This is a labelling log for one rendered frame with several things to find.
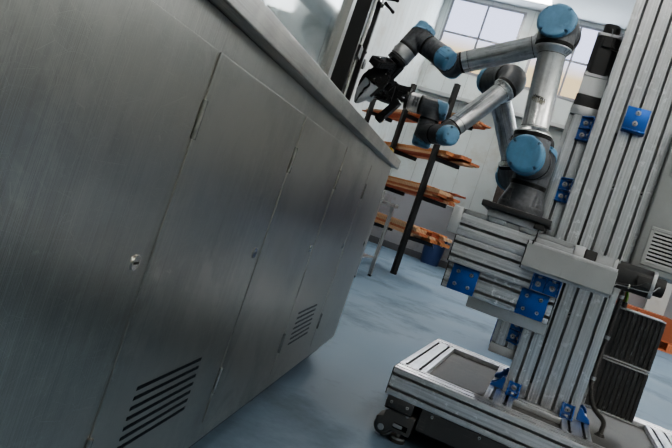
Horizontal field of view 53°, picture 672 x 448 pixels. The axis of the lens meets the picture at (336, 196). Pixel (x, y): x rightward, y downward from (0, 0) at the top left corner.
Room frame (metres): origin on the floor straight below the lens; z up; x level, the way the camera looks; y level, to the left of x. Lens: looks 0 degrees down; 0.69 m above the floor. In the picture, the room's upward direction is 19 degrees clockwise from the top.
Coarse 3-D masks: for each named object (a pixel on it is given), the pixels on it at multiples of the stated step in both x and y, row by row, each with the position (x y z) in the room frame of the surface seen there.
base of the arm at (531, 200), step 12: (516, 180) 2.18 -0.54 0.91; (504, 192) 2.20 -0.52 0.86; (516, 192) 2.16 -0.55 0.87; (528, 192) 2.15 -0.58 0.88; (540, 192) 2.16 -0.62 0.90; (504, 204) 2.17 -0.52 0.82; (516, 204) 2.14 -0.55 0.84; (528, 204) 2.13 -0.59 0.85; (540, 204) 2.15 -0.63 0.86; (540, 216) 2.16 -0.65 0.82
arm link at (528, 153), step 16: (544, 16) 2.06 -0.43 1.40; (560, 16) 2.04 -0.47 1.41; (576, 16) 2.05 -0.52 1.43; (544, 32) 2.05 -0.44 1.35; (560, 32) 2.03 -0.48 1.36; (576, 32) 2.07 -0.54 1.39; (544, 48) 2.07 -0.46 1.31; (560, 48) 2.05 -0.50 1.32; (544, 64) 2.06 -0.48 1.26; (560, 64) 2.06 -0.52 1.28; (544, 80) 2.05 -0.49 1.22; (528, 96) 2.09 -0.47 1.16; (544, 96) 2.05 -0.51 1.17; (528, 112) 2.07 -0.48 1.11; (544, 112) 2.05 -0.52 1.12; (528, 128) 2.04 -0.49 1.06; (544, 128) 2.05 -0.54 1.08; (512, 144) 2.04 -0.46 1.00; (528, 144) 2.02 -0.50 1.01; (544, 144) 2.03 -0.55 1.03; (512, 160) 2.04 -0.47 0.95; (528, 160) 2.02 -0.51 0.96; (544, 160) 2.02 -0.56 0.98; (528, 176) 2.08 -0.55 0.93
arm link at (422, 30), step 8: (416, 24) 2.29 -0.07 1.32; (424, 24) 2.27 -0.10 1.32; (408, 32) 2.30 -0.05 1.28; (416, 32) 2.27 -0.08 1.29; (424, 32) 2.27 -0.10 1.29; (432, 32) 2.28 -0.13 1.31; (400, 40) 2.30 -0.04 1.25; (408, 40) 2.28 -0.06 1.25; (416, 40) 2.27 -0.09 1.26; (424, 40) 2.34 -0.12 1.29; (416, 48) 2.28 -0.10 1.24
